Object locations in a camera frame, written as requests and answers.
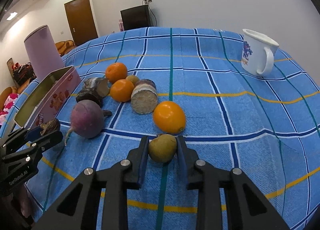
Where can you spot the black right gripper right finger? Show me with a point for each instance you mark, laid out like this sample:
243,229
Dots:
246,205

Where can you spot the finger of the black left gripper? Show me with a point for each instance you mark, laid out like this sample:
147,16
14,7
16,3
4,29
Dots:
16,139
19,167

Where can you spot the pink floral cushion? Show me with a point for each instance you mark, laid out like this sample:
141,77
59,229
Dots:
8,104

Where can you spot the white enamel mug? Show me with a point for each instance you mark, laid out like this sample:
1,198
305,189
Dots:
258,53

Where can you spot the large orange fruit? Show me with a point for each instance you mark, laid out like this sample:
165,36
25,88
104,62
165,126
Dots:
169,117

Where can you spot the orange leather sofa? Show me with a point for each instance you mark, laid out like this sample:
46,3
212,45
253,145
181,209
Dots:
14,89

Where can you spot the small brown round fruit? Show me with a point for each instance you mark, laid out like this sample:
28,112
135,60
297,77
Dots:
133,79

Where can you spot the orange mandarin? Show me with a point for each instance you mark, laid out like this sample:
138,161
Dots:
115,72
121,90

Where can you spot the purple round turnip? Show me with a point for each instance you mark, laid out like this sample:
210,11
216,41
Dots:
87,119

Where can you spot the pink rectangular tin box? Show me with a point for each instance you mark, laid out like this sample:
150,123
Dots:
43,104

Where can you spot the small brown-green pear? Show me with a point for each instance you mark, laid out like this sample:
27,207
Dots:
163,148

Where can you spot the black television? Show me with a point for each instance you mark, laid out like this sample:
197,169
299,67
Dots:
136,17

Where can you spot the brown wooden door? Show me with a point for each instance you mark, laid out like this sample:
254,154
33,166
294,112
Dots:
80,20

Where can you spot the orange mandarin front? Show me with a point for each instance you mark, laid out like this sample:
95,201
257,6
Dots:
121,90

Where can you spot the orange leather armchair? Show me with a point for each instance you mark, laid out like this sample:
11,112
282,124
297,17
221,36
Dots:
64,47

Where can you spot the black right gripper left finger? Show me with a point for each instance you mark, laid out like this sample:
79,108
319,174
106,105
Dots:
77,207

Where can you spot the blue plaid tablecloth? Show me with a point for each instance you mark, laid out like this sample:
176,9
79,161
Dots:
266,126

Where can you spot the small dark root piece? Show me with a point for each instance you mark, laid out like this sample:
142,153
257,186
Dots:
50,126

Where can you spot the pink electric kettle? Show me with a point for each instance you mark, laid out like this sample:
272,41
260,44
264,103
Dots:
42,52

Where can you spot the orange mandarin back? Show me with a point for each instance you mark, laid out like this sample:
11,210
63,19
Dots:
115,72

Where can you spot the cut purple taro piece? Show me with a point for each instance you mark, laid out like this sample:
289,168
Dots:
144,98

